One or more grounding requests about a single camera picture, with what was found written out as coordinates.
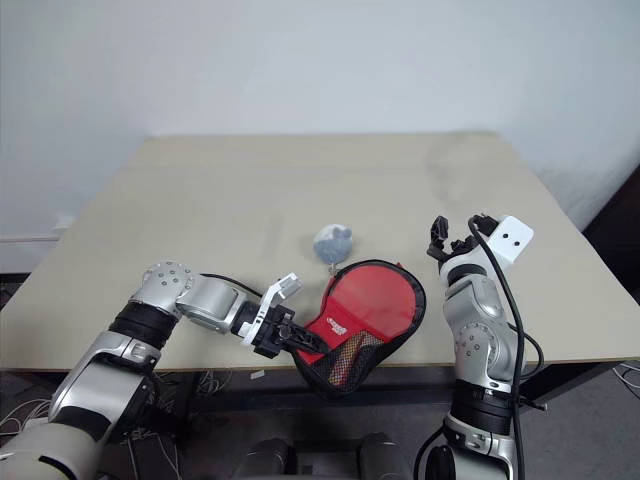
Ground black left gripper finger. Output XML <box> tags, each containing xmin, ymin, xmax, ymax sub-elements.
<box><xmin>279</xmin><ymin>323</ymin><xmax>330</xmax><ymax>353</ymax></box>

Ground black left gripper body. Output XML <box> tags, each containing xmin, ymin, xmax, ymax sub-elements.
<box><xmin>252</xmin><ymin>305</ymin><xmax>297</xmax><ymax>359</ymax></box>

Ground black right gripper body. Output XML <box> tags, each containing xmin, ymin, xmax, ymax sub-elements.
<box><xmin>426</xmin><ymin>233</ymin><xmax>490</xmax><ymax>262</ymax></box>

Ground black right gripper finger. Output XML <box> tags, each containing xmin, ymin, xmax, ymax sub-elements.
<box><xmin>467</xmin><ymin>212</ymin><xmax>503</xmax><ymax>236</ymax></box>
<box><xmin>428</xmin><ymin>215</ymin><xmax>452</xmax><ymax>251</ymax></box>

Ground red black mesh paddle case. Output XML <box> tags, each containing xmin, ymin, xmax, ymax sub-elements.
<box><xmin>291</xmin><ymin>258</ymin><xmax>428</xmax><ymax>401</ymax></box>

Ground red table tennis paddle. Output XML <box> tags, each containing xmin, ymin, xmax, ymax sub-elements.
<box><xmin>331</xmin><ymin>264</ymin><xmax>419</xmax><ymax>386</ymax></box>

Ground grey pompom zipper charm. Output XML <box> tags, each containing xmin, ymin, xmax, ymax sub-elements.
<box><xmin>311</xmin><ymin>224</ymin><xmax>354</xmax><ymax>275</ymax></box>

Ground dark grey rounded shape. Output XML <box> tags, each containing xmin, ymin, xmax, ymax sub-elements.
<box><xmin>238</xmin><ymin>437</ymin><xmax>297</xmax><ymax>480</ymax></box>
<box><xmin>355</xmin><ymin>432</ymin><xmax>412</xmax><ymax>480</ymax></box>

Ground dark cabinet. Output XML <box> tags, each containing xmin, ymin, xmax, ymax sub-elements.
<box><xmin>582</xmin><ymin>163</ymin><xmax>640</xmax><ymax>284</ymax></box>

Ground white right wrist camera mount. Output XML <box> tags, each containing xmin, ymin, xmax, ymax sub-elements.
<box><xmin>485</xmin><ymin>214</ymin><xmax>535</xmax><ymax>265</ymax></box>

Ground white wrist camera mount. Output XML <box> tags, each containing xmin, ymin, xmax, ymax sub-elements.
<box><xmin>485</xmin><ymin>214</ymin><xmax>535</xmax><ymax>265</ymax></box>
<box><xmin>238</xmin><ymin>272</ymin><xmax>303</xmax><ymax>347</ymax></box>

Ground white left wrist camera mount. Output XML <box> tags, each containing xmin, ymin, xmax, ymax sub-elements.
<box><xmin>238</xmin><ymin>272</ymin><xmax>303</xmax><ymax>347</ymax></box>

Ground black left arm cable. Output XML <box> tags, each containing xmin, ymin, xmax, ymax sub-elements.
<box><xmin>199</xmin><ymin>272</ymin><xmax>265</xmax><ymax>302</ymax></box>

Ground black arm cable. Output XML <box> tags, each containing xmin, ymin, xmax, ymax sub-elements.
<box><xmin>199</xmin><ymin>272</ymin><xmax>265</xmax><ymax>302</ymax></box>
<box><xmin>467</xmin><ymin>215</ymin><xmax>547</xmax><ymax>480</ymax></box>

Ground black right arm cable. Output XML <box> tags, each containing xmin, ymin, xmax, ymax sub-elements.
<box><xmin>467</xmin><ymin>215</ymin><xmax>547</xmax><ymax>480</ymax></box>

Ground white tangled wires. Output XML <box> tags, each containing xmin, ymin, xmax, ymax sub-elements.
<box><xmin>195</xmin><ymin>369</ymin><xmax>235</xmax><ymax>400</ymax></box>
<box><xmin>612</xmin><ymin>361</ymin><xmax>640</xmax><ymax>390</ymax></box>
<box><xmin>0</xmin><ymin>397</ymin><xmax>57</xmax><ymax>437</ymax></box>

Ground black table frame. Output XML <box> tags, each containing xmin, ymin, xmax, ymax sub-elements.
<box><xmin>0</xmin><ymin>357</ymin><xmax>640</xmax><ymax>409</ymax></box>

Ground white wall cable duct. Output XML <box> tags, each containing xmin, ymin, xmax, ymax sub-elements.
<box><xmin>0</xmin><ymin>233</ymin><xmax>61</xmax><ymax>245</ymax></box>

